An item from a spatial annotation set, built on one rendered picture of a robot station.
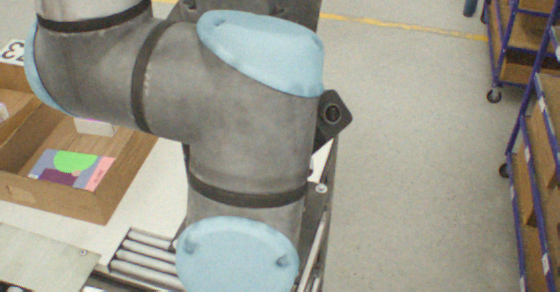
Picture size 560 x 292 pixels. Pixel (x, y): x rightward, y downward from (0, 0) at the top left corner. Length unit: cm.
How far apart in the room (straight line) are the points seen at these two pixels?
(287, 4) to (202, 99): 39
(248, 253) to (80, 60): 18
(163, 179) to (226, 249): 82
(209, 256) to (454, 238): 178
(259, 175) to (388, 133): 215
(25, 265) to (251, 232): 79
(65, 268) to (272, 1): 64
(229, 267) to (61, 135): 102
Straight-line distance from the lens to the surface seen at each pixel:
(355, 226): 207
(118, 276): 107
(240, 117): 35
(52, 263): 109
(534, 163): 201
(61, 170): 122
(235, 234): 37
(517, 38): 280
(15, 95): 157
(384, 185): 224
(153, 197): 115
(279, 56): 34
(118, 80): 39
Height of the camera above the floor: 156
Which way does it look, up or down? 40 degrees down
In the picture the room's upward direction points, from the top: straight up
